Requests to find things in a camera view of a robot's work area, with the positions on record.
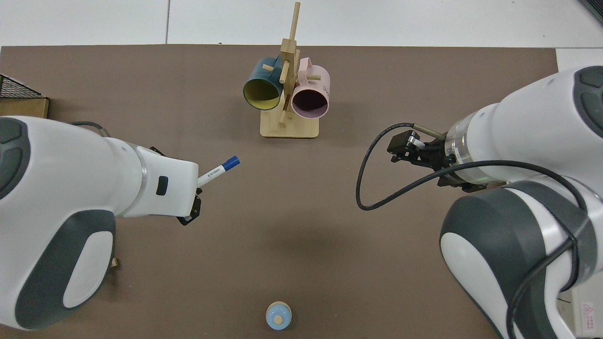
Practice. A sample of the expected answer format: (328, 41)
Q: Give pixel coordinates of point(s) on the white marker with blue cap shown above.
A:
(219, 170)

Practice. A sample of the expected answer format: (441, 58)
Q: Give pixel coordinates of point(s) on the brown table cloth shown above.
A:
(282, 226)

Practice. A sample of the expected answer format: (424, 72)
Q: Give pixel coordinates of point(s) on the pink mug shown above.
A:
(313, 84)

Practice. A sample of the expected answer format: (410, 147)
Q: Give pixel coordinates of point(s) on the wooden cup stand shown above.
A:
(289, 129)

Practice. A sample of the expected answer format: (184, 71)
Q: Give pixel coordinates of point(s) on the small blue round bell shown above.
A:
(278, 316)

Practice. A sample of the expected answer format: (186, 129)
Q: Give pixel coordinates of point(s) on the teal mug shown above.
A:
(256, 75)

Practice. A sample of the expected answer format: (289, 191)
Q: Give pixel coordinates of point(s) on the dark flat device corner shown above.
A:
(596, 7)

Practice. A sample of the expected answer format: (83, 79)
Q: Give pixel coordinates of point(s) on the pale toaster oven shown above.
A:
(584, 325)

